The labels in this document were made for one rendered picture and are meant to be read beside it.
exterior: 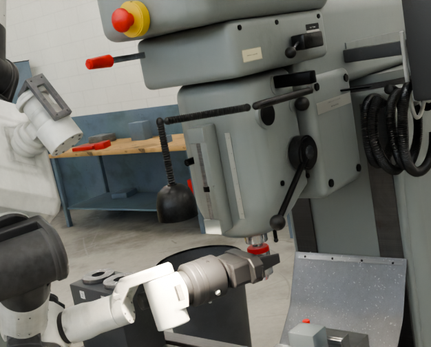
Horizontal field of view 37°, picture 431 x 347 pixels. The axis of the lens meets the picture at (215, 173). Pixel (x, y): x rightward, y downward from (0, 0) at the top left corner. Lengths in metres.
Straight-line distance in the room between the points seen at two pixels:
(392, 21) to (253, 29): 0.63
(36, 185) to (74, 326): 0.31
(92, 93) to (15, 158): 6.92
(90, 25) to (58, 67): 0.86
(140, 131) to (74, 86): 1.51
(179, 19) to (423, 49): 0.49
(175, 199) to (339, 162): 0.44
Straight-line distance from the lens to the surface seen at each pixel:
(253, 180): 1.22
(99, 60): 1.19
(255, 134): 1.21
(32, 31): 8.80
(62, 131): 1.12
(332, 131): 1.40
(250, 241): 1.34
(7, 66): 1.36
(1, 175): 1.13
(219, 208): 1.23
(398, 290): 1.64
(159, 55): 1.25
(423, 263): 1.67
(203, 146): 1.21
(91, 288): 1.74
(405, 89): 1.37
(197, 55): 1.18
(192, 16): 1.08
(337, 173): 1.41
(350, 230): 1.68
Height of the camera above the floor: 1.68
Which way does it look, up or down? 11 degrees down
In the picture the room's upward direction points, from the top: 10 degrees counter-clockwise
